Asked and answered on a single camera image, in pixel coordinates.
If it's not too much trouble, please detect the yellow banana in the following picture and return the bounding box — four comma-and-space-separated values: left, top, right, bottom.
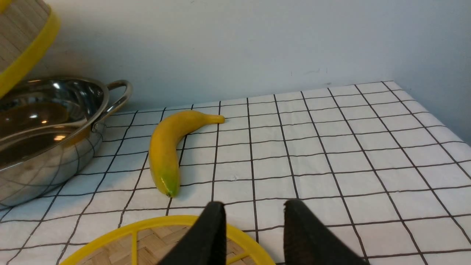
148, 110, 225, 198

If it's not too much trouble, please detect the yellow-rimmed bamboo steamer basket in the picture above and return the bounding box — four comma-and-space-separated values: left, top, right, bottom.
0, 0, 60, 98

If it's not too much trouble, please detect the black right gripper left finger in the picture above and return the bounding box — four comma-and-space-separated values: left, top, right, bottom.
158, 201, 227, 265

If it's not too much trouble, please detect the yellow bamboo steamer lid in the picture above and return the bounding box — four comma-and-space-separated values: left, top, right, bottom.
61, 215, 274, 265

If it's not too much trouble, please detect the white grid tablecloth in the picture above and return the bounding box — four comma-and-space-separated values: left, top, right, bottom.
1, 82, 470, 265

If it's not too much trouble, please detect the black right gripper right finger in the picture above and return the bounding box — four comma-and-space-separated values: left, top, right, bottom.
284, 199, 367, 265

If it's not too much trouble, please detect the stainless steel pot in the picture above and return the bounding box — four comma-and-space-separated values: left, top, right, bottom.
0, 77, 133, 209

